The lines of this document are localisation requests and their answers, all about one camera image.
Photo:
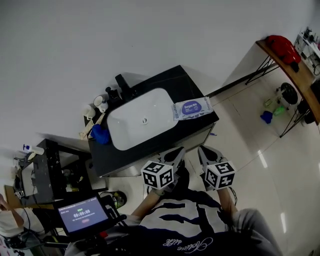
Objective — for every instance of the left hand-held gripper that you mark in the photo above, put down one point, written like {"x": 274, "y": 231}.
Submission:
{"x": 156, "y": 176}

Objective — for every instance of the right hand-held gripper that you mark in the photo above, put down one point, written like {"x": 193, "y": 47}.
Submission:
{"x": 220, "y": 176}

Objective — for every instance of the white wet wipes pack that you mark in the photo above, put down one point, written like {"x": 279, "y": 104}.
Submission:
{"x": 191, "y": 107}

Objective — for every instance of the person's right forearm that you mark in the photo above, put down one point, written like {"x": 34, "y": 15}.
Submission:
{"x": 227, "y": 202}

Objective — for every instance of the person's left forearm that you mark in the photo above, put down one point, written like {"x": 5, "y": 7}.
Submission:
{"x": 147, "y": 205}

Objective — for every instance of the white sink basin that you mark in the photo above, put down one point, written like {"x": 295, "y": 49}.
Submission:
{"x": 140, "y": 135}

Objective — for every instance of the round sink drain cover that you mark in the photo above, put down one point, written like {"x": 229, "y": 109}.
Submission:
{"x": 145, "y": 121}

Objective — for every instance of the person's printed shirt torso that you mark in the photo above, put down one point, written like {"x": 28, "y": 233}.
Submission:
{"x": 187, "y": 220}

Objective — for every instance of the green black round object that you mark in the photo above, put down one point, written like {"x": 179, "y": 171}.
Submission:
{"x": 118, "y": 198}

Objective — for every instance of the black vanity cabinet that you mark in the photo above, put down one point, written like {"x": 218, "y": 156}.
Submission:
{"x": 105, "y": 155}

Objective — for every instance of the blue cloth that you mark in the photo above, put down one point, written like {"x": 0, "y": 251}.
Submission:
{"x": 266, "y": 117}
{"x": 100, "y": 135}

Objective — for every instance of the small green box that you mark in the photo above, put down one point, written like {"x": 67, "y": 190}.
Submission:
{"x": 268, "y": 102}

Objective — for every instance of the green bottle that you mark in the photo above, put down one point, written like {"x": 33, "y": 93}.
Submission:
{"x": 279, "y": 110}

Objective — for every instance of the black faucet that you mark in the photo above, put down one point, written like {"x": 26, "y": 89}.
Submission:
{"x": 125, "y": 87}

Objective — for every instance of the black dispenser bottle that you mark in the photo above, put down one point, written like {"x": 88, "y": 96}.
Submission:
{"x": 113, "y": 93}

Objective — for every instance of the white mug blue print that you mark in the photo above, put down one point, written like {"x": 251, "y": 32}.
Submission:
{"x": 100, "y": 103}

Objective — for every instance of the plain white cup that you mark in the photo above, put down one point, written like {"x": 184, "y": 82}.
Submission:
{"x": 88, "y": 112}

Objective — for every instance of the black round stool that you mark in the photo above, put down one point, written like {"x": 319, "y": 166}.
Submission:
{"x": 288, "y": 93}

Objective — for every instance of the black bag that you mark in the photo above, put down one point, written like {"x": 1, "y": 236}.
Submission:
{"x": 306, "y": 112}

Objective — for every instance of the black tablet screen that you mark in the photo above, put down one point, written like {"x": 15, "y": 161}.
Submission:
{"x": 82, "y": 215}

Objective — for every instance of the wooden table black legs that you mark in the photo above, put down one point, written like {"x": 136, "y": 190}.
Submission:
{"x": 300, "y": 75}

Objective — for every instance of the black shelf unit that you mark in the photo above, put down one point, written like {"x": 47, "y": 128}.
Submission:
{"x": 47, "y": 170}

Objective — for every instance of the red bag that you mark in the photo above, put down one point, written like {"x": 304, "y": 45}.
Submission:
{"x": 282, "y": 48}

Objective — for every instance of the white spray bottle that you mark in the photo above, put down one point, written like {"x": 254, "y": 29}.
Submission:
{"x": 36, "y": 150}

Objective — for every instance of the white box device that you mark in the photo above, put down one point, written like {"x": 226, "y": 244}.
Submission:
{"x": 26, "y": 180}

